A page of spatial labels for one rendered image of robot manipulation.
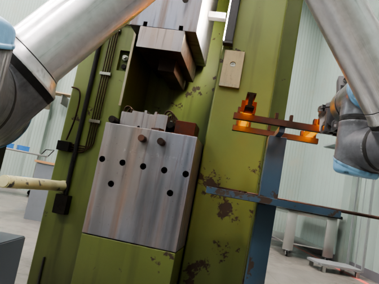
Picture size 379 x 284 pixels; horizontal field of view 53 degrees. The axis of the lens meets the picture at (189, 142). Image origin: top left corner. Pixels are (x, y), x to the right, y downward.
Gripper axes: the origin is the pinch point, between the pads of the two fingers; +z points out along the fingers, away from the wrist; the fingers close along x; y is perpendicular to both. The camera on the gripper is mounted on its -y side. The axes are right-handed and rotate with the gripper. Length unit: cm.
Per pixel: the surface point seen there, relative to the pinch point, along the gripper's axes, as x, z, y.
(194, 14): -52, 38, -45
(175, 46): -58, 38, -30
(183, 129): -48, 38, 5
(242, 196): -20.9, 2.7, 27.5
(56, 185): -97, 41, 37
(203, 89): -49, 86, -27
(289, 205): -7.1, 2.8, 27.6
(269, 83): -16, 51, -24
